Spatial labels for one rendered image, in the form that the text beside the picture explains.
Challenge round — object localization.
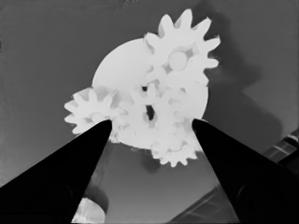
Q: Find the white round carrier with pins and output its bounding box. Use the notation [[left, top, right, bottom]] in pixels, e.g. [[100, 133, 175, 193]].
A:
[[92, 37, 209, 151]]

